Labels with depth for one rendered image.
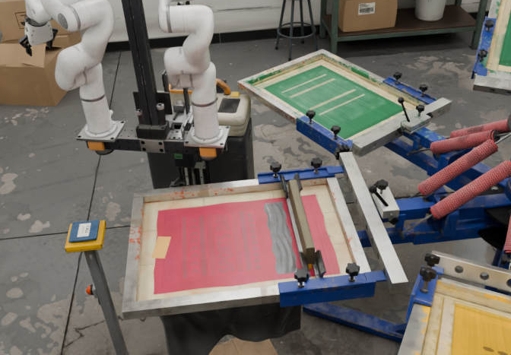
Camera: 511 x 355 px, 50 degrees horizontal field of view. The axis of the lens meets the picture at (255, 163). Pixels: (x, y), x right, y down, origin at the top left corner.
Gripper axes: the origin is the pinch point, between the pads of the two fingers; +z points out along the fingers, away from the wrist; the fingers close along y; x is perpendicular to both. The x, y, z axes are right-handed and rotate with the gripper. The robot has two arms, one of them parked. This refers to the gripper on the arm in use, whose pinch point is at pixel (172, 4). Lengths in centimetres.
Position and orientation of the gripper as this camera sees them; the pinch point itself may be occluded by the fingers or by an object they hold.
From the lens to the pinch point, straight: 235.4
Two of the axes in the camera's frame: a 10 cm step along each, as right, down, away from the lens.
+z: -4.8, 4.8, 7.3
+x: -5.9, 4.5, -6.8
